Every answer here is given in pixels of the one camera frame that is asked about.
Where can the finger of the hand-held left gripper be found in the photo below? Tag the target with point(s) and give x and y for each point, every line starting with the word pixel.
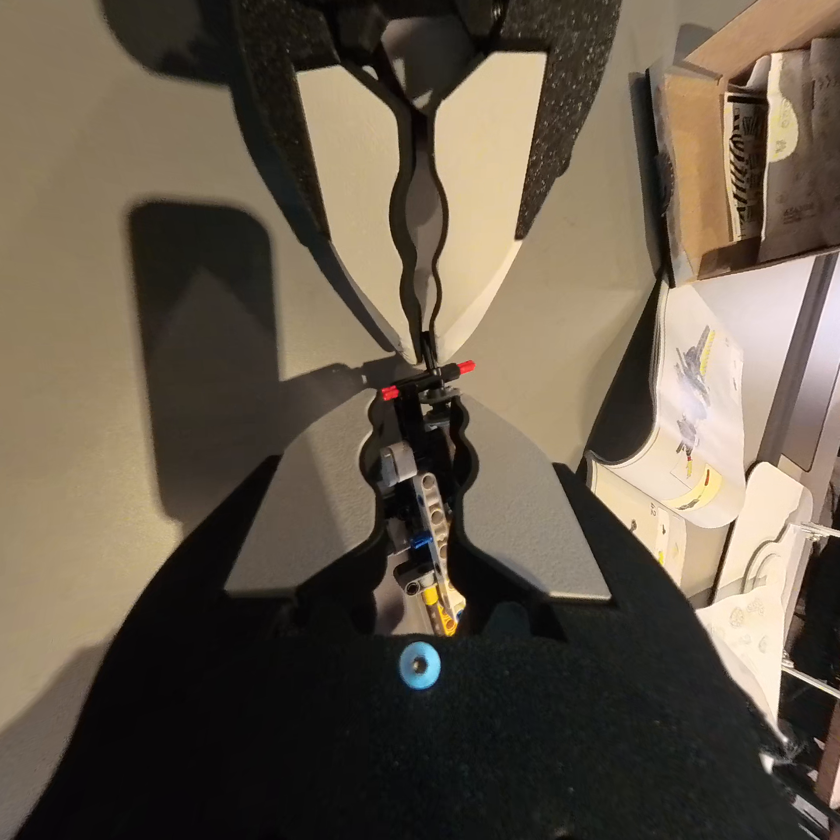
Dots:
pixel 491 171
pixel 353 171

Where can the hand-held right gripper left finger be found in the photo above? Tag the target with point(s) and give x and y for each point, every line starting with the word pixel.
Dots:
pixel 301 519

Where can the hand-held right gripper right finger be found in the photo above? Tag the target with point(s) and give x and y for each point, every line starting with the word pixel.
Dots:
pixel 531 525

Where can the multicoloured lego assembly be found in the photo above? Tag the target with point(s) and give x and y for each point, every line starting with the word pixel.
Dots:
pixel 436 506

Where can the lego instruction booklet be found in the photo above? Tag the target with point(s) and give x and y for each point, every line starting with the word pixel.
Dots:
pixel 702 407

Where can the brown cardboard box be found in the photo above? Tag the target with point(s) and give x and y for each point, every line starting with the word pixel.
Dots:
pixel 689 131

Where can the white plastic tray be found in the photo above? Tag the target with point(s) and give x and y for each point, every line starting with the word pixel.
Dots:
pixel 774 506

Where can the striped white paper bag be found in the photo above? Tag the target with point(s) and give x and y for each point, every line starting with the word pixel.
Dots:
pixel 747 164

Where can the silver laptop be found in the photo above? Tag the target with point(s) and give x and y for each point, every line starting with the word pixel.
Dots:
pixel 754 315

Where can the clear acrylic rack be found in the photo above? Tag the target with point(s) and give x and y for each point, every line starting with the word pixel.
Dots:
pixel 813 676

